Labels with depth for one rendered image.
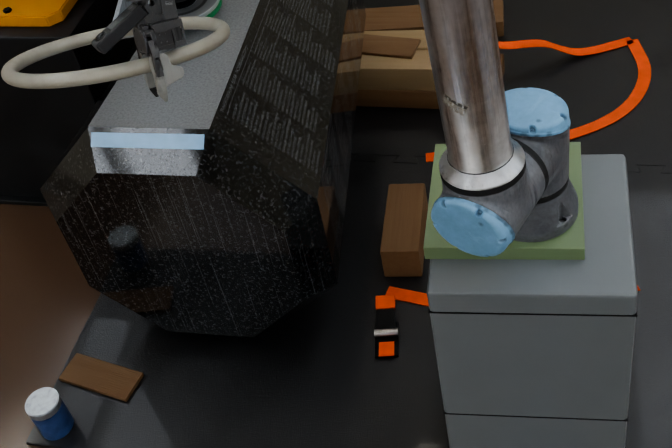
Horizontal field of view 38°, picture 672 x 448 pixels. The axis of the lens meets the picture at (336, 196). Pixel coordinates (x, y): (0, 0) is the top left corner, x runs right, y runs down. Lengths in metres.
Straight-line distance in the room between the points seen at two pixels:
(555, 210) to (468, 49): 0.52
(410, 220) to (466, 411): 0.96
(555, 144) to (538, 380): 0.56
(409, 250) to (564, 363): 1.01
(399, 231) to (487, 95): 1.50
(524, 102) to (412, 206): 1.31
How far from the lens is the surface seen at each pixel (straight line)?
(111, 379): 3.05
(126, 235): 2.72
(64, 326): 3.30
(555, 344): 2.03
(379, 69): 3.57
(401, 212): 3.09
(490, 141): 1.63
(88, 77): 1.93
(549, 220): 1.93
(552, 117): 1.81
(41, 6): 3.27
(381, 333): 2.90
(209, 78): 2.62
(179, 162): 2.47
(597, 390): 2.16
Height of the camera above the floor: 2.32
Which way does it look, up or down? 43 degrees down
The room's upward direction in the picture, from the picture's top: 13 degrees counter-clockwise
